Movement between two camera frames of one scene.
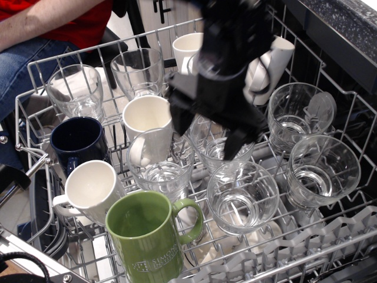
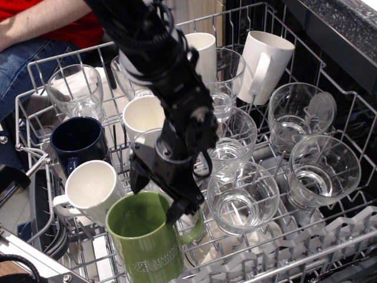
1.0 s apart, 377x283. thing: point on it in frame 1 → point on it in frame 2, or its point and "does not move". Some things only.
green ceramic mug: x=142 y=227 does not move
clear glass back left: x=77 y=91 does not move
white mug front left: x=91 y=186 does not move
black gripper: x=218 y=93 → x=190 y=130
